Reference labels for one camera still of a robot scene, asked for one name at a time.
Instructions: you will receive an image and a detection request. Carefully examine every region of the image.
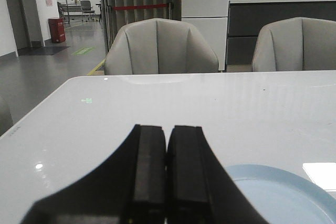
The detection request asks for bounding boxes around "grey left armchair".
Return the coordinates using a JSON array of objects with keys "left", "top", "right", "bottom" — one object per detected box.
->
[{"left": 104, "top": 18, "right": 219, "bottom": 75}]

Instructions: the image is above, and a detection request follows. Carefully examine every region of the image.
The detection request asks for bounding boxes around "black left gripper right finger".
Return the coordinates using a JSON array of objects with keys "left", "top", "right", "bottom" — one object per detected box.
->
[{"left": 166, "top": 126, "right": 267, "bottom": 223}]

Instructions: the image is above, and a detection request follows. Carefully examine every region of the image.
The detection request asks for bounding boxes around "grey right armchair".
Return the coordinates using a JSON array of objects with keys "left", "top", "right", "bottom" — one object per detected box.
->
[{"left": 251, "top": 17, "right": 335, "bottom": 72}]

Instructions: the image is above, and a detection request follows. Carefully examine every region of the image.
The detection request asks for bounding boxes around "grey armchair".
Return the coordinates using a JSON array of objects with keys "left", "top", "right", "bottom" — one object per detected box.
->
[
  {"left": 104, "top": 18, "right": 219, "bottom": 75},
  {"left": 251, "top": 17, "right": 335, "bottom": 72}
]

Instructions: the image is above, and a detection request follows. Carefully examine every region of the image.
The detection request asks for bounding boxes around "red barrier belt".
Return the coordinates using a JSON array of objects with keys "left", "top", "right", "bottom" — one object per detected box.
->
[{"left": 112, "top": 2, "right": 172, "bottom": 10}]

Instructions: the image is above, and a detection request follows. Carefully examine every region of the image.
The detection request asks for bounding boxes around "light blue round plate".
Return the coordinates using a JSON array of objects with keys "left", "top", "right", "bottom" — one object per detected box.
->
[{"left": 226, "top": 164, "right": 335, "bottom": 223}]

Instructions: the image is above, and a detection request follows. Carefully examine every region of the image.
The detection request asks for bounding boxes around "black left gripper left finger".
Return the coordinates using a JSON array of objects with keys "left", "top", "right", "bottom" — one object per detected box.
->
[{"left": 22, "top": 124, "right": 166, "bottom": 223}]

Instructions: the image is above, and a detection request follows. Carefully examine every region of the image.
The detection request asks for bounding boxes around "grey office chair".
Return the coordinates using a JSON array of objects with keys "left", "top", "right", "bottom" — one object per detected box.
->
[{"left": 80, "top": 0, "right": 96, "bottom": 22}]

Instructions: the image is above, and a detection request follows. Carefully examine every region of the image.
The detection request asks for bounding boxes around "red trash bin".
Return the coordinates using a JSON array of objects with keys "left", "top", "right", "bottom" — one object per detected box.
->
[{"left": 48, "top": 17, "right": 66, "bottom": 43}]

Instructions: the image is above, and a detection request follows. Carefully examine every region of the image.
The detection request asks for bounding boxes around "dark grey counter sideboard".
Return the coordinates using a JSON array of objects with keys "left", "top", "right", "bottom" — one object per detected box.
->
[{"left": 226, "top": 0, "right": 335, "bottom": 66}]

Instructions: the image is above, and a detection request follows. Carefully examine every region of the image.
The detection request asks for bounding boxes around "white tall cabinet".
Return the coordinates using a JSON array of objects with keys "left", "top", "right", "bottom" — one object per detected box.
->
[{"left": 181, "top": 0, "right": 229, "bottom": 71}]

